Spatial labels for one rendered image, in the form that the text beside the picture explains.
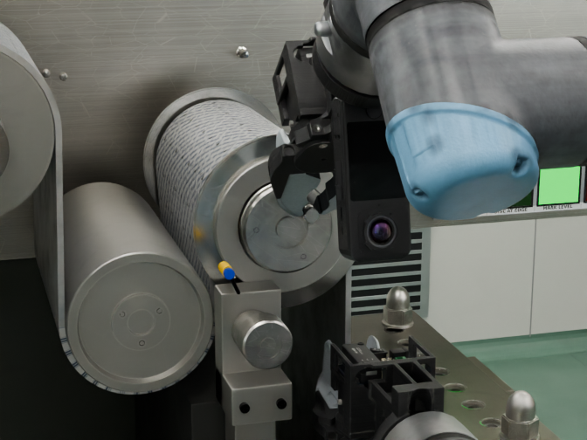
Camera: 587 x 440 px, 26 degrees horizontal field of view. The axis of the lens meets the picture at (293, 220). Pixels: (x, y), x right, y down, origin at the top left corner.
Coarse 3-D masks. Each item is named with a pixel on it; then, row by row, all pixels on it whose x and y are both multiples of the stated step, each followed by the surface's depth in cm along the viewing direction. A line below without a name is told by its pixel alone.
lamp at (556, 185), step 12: (552, 168) 146; (564, 168) 147; (576, 168) 147; (540, 180) 146; (552, 180) 147; (564, 180) 147; (576, 180) 147; (540, 192) 147; (552, 192) 147; (564, 192) 147; (576, 192) 148
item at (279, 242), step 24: (264, 192) 101; (312, 192) 102; (240, 216) 103; (264, 216) 102; (288, 216) 103; (240, 240) 104; (264, 240) 102; (288, 240) 103; (312, 240) 103; (264, 264) 103; (288, 264) 103
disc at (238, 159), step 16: (256, 144) 102; (272, 144) 103; (224, 160) 102; (240, 160) 102; (256, 160) 102; (208, 176) 102; (224, 176) 102; (208, 192) 102; (208, 208) 102; (208, 224) 103; (208, 240) 103; (208, 256) 103; (208, 272) 104; (336, 272) 107; (304, 288) 106; (320, 288) 107; (288, 304) 106
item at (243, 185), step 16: (240, 176) 102; (256, 176) 102; (320, 176) 104; (224, 192) 102; (240, 192) 102; (320, 192) 104; (224, 208) 102; (240, 208) 102; (224, 224) 102; (336, 224) 105; (224, 240) 103; (336, 240) 105; (224, 256) 103; (240, 256) 103; (336, 256) 106; (240, 272) 104; (256, 272) 104; (272, 272) 104; (304, 272) 105; (320, 272) 106; (288, 288) 105
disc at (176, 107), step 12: (192, 96) 126; (204, 96) 126; (216, 96) 126; (228, 96) 127; (240, 96) 127; (168, 108) 125; (180, 108) 126; (252, 108) 128; (264, 108) 128; (156, 120) 125; (168, 120) 125; (276, 120) 129; (156, 132) 125; (156, 144) 126; (144, 156) 126; (144, 168) 126; (156, 180) 127; (156, 192) 127
